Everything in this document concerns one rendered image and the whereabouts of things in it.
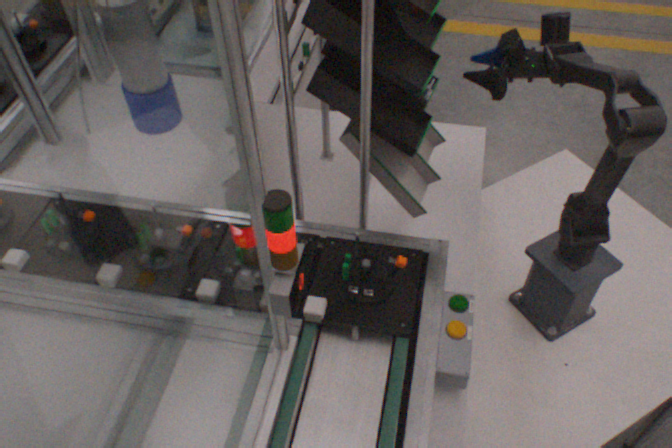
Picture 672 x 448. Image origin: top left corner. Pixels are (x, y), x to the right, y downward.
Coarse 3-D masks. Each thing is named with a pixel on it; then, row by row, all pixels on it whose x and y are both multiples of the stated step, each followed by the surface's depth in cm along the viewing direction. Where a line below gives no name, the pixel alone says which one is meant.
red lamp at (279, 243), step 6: (294, 228) 98; (270, 234) 96; (276, 234) 96; (282, 234) 96; (288, 234) 97; (294, 234) 99; (270, 240) 98; (276, 240) 97; (282, 240) 97; (288, 240) 98; (294, 240) 99; (270, 246) 99; (276, 246) 98; (282, 246) 98; (288, 246) 99; (276, 252) 99; (282, 252) 99
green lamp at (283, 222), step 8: (288, 208) 93; (264, 216) 94; (272, 216) 93; (280, 216) 93; (288, 216) 94; (272, 224) 94; (280, 224) 94; (288, 224) 95; (272, 232) 96; (280, 232) 95
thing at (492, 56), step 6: (492, 48) 135; (498, 48) 134; (480, 54) 136; (486, 54) 135; (492, 54) 135; (498, 54) 135; (474, 60) 137; (480, 60) 137; (486, 60) 136; (492, 60) 136; (498, 60) 136; (498, 66) 137
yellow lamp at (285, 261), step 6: (294, 246) 101; (270, 252) 101; (288, 252) 100; (294, 252) 101; (270, 258) 103; (276, 258) 101; (282, 258) 101; (288, 258) 101; (294, 258) 102; (276, 264) 102; (282, 264) 102; (288, 264) 102; (294, 264) 103; (282, 270) 103
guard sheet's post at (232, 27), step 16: (224, 0) 67; (224, 16) 69; (240, 16) 72; (224, 32) 70; (240, 32) 72; (240, 48) 74; (240, 64) 74; (240, 80) 75; (240, 96) 77; (240, 112) 79; (256, 128) 84; (256, 144) 86; (256, 160) 86; (256, 176) 88; (256, 192) 91; (256, 208) 95; (272, 272) 106; (288, 336) 126
